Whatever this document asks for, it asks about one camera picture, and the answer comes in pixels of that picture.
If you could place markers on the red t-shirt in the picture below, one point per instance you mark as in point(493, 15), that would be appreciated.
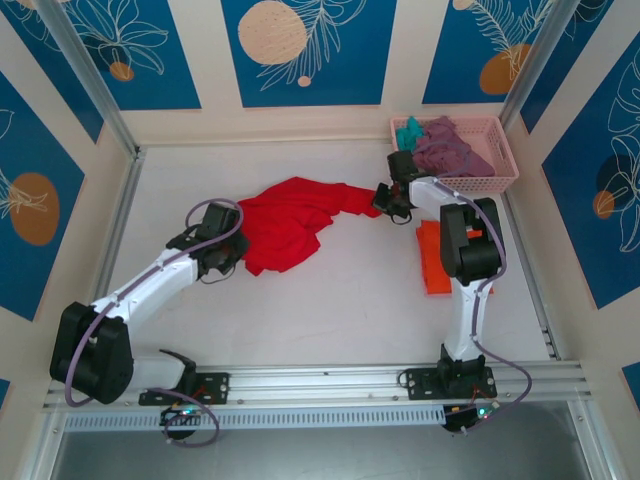
point(290, 225)

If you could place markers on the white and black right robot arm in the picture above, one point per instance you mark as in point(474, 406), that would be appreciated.
point(465, 240)

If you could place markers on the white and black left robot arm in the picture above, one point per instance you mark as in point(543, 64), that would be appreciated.
point(90, 360)

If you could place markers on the purple t-shirt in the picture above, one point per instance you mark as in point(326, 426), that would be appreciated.
point(445, 155)

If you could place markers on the teal t-shirt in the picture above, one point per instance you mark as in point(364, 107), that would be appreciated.
point(409, 132)

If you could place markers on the orange folded t-shirt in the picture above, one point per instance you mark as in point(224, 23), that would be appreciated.
point(429, 260)

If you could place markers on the pink plastic basket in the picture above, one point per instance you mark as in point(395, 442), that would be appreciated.
point(500, 150)

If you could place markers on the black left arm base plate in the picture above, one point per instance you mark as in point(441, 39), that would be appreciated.
point(220, 387)

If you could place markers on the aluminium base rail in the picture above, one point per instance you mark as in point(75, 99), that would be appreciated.
point(325, 385)

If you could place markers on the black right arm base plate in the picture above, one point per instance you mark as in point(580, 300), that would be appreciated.
point(415, 382)

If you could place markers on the aluminium frame post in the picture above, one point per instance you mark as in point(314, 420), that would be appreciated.
point(90, 75)
point(530, 65)

